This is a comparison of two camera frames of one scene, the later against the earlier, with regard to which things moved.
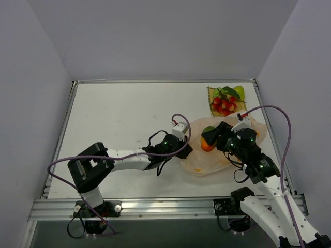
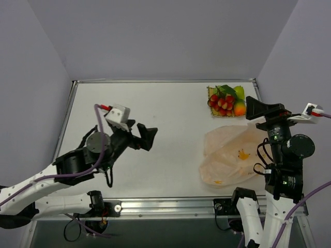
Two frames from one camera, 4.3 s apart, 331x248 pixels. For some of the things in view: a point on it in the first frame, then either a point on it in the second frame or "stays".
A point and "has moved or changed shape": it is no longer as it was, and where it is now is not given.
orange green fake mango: x=206 y=146 -> x=239 y=108
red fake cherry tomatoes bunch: x=225 y=100 has moved or changed shape
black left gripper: x=185 y=151 -> x=133 y=139
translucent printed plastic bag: x=202 y=163 has moved or changed shape
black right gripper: x=220 y=136 -> x=274 y=117
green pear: x=240 y=90 stays
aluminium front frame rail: x=148 y=209 stays
